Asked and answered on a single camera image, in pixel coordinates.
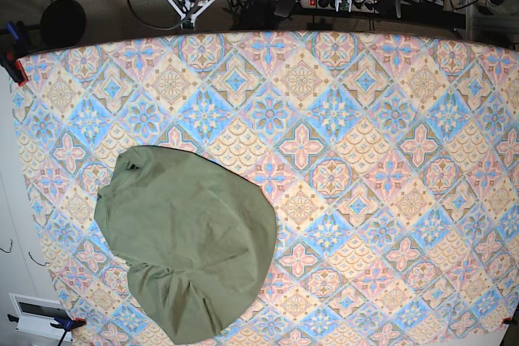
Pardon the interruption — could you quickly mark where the green t-shirt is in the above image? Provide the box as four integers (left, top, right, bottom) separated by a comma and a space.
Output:
94, 146, 277, 344

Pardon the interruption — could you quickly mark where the patterned tablecloth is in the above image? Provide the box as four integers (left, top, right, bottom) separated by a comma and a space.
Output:
11, 32, 518, 345

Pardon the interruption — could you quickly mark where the white power strip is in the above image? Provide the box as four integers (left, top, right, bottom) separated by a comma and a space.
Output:
300, 0, 379, 12

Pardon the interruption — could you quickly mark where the black round stool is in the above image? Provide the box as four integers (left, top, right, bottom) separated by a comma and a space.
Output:
40, 0, 87, 49

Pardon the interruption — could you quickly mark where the blue clamp bottom left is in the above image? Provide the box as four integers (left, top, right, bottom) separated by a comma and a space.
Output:
7, 314, 86, 345

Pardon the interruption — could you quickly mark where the orange clamp bottom right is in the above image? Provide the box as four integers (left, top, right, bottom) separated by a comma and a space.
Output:
502, 318, 518, 326

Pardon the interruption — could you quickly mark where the white wall outlet box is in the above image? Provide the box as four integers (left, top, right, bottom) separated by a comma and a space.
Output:
7, 293, 69, 341

